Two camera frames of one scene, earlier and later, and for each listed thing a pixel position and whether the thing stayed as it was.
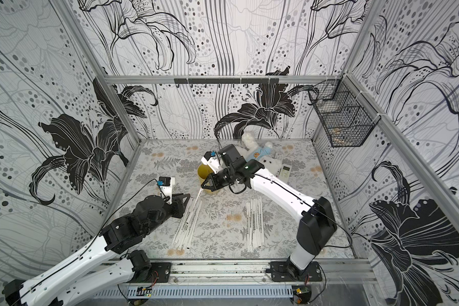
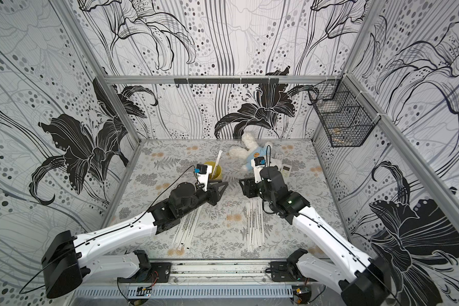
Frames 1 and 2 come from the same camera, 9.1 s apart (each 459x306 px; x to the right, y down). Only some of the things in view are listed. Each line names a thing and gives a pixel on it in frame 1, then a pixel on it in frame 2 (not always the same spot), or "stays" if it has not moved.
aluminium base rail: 335,271 stays
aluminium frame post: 93,64 stays
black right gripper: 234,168 → 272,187
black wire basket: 346,115 stays
